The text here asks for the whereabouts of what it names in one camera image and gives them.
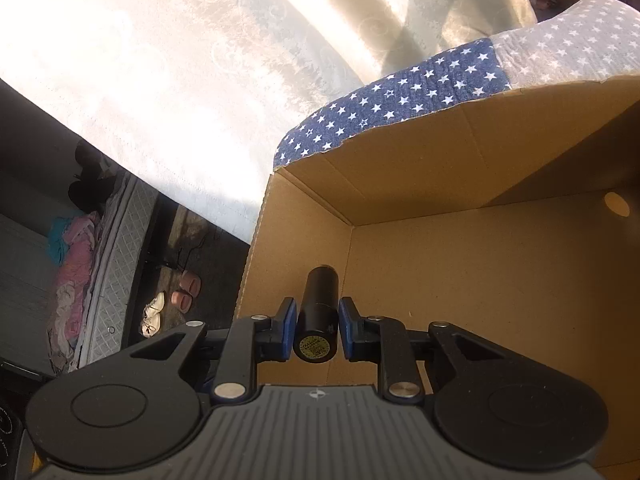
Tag black cylindrical tube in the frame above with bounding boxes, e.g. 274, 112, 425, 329
293, 266, 338, 364

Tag white shoes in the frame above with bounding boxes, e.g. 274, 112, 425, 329
140, 292, 165, 338

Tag pink slipper pair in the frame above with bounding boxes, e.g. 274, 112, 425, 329
170, 270, 202, 314

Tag grey quilted mattress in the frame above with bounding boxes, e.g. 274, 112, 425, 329
67, 172, 158, 372

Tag pile of pink clothes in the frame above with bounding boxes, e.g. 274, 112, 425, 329
46, 211, 101, 375

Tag brown cardboard box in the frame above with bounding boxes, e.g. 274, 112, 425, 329
236, 76, 639, 479

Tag cream patterned curtain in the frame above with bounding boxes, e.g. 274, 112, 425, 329
1, 0, 537, 242

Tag blue star-patterned cloth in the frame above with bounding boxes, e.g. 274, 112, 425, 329
273, 0, 640, 168

